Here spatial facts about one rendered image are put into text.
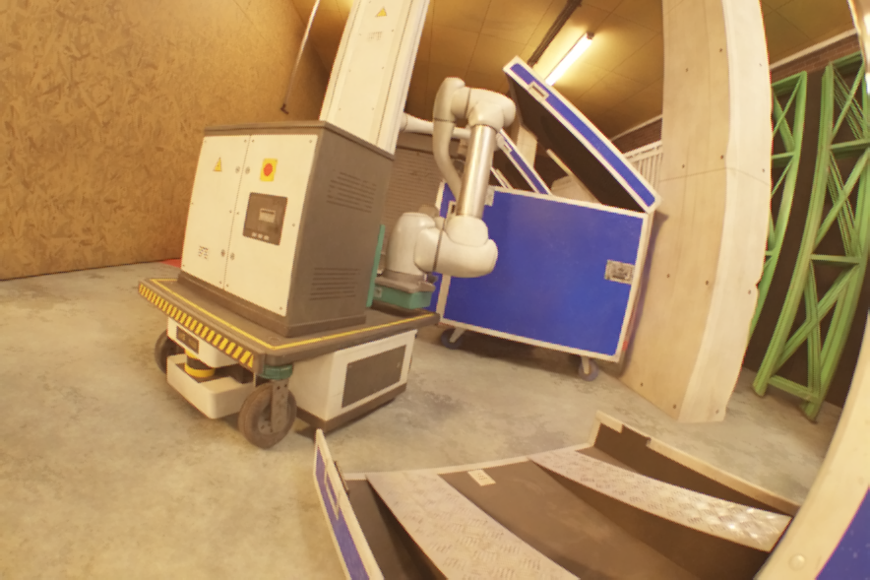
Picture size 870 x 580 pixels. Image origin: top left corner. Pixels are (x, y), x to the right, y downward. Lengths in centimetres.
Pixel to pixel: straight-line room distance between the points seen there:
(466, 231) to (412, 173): 824
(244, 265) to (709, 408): 204
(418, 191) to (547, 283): 763
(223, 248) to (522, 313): 153
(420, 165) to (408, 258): 829
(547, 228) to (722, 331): 105
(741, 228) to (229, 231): 205
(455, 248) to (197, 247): 85
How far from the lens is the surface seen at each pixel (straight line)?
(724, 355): 207
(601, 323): 213
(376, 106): 143
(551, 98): 228
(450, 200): 219
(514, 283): 211
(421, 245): 136
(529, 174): 366
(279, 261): 97
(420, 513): 87
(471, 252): 136
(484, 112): 155
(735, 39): 238
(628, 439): 137
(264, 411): 104
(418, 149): 950
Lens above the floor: 62
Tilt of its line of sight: 2 degrees down
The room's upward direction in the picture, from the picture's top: 11 degrees clockwise
